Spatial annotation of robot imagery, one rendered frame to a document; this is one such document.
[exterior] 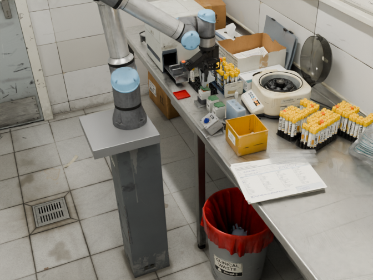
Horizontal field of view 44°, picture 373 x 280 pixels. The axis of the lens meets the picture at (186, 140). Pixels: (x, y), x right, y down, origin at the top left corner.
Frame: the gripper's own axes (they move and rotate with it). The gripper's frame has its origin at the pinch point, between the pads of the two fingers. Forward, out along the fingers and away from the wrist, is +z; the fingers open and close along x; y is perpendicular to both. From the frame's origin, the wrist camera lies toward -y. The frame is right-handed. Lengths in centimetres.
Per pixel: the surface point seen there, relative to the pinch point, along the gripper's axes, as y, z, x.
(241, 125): 4.2, 4.3, -31.6
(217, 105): 1.4, 3.2, -14.0
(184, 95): -5.5, 9.7, 11.2
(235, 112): 4.5, 1.5, -25.1
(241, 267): 0, 77, -46
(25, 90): -81, 67, 162
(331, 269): -2, 10, -105
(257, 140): 5.3, 4.0, -44.3
